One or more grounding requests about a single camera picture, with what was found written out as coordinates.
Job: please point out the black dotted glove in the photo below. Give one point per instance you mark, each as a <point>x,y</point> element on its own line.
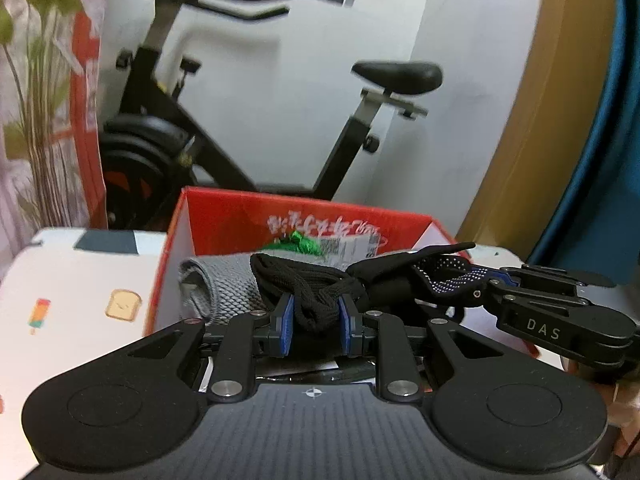
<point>395,280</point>

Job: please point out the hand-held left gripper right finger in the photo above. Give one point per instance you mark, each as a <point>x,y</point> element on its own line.
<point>345,327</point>

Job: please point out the black exercise bike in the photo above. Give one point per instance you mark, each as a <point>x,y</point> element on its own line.
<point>150,150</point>

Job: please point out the grey knitted towel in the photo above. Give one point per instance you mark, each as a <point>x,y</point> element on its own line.
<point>220,285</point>

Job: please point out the wooden door frame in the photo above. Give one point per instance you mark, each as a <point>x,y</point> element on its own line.
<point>550,110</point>

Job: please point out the green tassel sachet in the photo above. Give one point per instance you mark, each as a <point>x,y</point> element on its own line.
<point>297,244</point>

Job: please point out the pink printed curtain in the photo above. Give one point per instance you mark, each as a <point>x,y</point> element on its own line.
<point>45,110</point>

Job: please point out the person's right hand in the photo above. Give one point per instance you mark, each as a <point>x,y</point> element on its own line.
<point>627,415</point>

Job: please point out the red strawberry print box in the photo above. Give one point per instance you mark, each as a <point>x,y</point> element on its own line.
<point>225,220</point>

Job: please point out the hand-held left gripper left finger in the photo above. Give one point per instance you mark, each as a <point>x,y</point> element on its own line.
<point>285,325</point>

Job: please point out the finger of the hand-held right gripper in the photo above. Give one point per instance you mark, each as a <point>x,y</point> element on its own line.
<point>530,293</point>
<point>506,275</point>

